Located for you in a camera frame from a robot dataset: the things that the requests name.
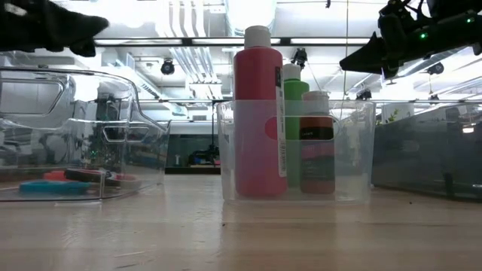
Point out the green plant in white pot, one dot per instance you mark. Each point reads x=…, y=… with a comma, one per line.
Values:
x=399, y=111

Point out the small brown paint bottle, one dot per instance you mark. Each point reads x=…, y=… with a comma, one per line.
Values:
x=317, y=124

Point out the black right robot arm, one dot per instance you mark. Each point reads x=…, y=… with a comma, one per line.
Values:
x=459, y=34

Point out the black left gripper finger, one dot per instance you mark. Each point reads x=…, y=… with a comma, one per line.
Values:
x=71, y=26
x=84, y=49

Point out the red and black scissors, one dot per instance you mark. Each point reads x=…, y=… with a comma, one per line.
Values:
x=98, y=176

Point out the tall pink paint bottle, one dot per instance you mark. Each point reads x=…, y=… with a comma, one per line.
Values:
x=258, y=75

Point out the black ceiling spotlight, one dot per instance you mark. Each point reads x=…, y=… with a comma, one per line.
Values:
x=436, y=68
x=167, y=67

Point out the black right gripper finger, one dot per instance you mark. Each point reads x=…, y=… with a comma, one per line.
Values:
x=371, y=58

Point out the black overhead camera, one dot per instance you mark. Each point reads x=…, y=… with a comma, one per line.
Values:
x=300, y=57

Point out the green paint bottle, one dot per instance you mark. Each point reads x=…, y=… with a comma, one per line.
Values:
x=295, y=90

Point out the small clear plastic bin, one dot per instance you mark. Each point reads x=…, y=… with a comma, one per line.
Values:
x=350, y=169

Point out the large clear plastic bin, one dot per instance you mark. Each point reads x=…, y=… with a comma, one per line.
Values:
x=94, y=131

